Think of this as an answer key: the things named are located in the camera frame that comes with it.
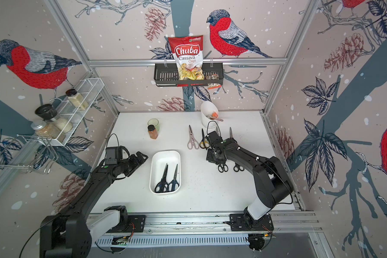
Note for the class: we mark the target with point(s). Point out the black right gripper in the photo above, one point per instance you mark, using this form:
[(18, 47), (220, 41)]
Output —
[(208, 151)]

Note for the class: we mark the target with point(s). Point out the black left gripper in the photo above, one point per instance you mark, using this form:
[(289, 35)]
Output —
[(136, 162)]

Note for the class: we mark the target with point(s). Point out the black yellow handled scissors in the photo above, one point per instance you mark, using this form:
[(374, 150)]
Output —
[(204, 144)]

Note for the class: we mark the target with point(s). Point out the white plastic storage box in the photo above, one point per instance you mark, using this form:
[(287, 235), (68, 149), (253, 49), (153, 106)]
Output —
[(159, 161)]

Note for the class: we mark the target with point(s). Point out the pink handled kitchen scissors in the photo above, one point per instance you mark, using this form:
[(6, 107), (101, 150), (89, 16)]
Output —
[(192, 142)]

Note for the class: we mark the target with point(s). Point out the black handled long scissors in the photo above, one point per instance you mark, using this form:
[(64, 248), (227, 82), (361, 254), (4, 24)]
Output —
[(162, 185)]

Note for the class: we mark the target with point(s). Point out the dark blue handled scissors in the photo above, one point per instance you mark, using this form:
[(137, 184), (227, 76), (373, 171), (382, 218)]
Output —
[(173, 185)]

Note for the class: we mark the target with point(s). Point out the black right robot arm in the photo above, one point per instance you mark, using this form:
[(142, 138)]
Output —
[(272, 183)]

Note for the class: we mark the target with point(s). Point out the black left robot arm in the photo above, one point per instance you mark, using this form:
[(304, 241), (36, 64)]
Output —
[(66, 235)]

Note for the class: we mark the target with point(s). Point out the red sweet pepper spice bottle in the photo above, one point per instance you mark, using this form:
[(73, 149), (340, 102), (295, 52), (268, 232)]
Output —
[(152, 131)]

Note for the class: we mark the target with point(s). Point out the wooden spoon in cup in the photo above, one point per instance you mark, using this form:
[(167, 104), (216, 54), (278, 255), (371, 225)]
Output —
[(210, 117)]

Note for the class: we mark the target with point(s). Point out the white utensil holder cup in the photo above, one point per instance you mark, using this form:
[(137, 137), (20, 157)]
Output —
[(208, 109)]

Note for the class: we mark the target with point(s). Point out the green glass cup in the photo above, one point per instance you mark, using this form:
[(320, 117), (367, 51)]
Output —
[(155, 122)]

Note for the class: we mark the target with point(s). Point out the small snack packet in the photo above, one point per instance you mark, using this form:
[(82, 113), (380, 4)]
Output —
[(215, 84)]

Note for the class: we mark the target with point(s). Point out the spice jar black lid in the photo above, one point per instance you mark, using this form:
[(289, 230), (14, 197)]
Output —
[(77, 99)]

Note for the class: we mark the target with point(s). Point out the spice jar silver lid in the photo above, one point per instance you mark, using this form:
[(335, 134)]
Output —
[(45, 130)]

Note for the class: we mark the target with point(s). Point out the black pepper grinder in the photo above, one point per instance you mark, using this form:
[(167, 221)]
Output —
[(49, 114)]

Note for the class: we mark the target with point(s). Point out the red chuba cassava chips bag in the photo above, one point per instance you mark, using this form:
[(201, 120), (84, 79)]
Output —
[(188, 54)]

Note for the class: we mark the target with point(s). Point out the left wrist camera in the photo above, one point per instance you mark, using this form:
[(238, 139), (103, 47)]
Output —
[(113, 155)]

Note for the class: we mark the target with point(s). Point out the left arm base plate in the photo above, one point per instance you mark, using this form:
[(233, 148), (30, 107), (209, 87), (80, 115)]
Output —
[(135, 224)]

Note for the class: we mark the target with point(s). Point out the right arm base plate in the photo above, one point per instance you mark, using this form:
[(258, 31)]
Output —
[(244, 222)]

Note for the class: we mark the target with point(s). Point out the white wire spice rack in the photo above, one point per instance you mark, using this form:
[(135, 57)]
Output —
[(89, 88)]

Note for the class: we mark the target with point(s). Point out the black wall basket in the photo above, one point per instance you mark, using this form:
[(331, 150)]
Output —
[(169, 75)]

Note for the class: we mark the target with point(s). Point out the wire wall rack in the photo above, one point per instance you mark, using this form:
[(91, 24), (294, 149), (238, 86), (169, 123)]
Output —
[(27, 154)]

